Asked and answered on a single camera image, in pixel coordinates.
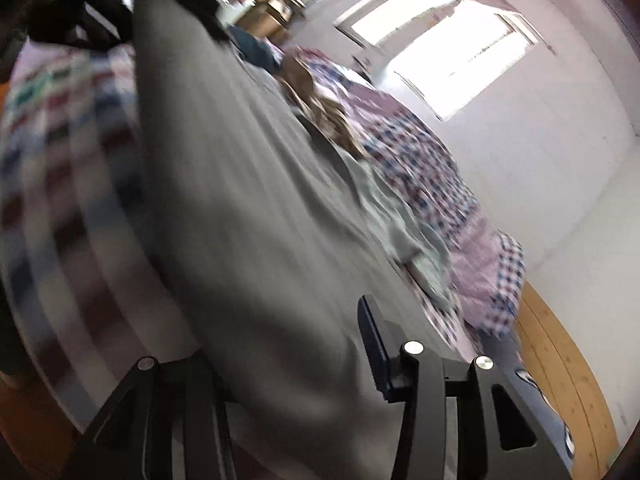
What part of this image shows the wooden furniture in background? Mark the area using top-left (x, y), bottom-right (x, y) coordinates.
top-left (209, 0), bottom-right (312, 47)

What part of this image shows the plaid bed sheet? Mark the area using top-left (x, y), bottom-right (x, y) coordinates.
top-left (1, 44), bottom-right (198, 429)

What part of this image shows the plaid and lilac quilt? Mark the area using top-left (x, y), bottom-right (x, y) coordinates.
top-left (285, 49), bottom-right (525, 338)

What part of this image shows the light grey-green garment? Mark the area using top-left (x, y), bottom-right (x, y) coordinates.
top-left (338, 150), bottom-right (457, 312)

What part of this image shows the beige crumpled garment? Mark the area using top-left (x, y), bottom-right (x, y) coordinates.
top-left (277, 54), bottom-right (367, 159)

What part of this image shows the dark grey garment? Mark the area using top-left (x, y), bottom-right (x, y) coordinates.
top-left (134, 0), bottom-right (451, 479)

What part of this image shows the wooden headboard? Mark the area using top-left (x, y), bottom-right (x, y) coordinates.
top-left (515, 284), bottom-right (618, 479)

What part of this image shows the window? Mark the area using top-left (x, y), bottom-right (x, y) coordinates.
top-left (335, 0), bottom-right (544, 122)

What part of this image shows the blue-grey pillow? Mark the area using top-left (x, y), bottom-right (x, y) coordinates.
top-left (483, 332), bottom-right (575, 471)

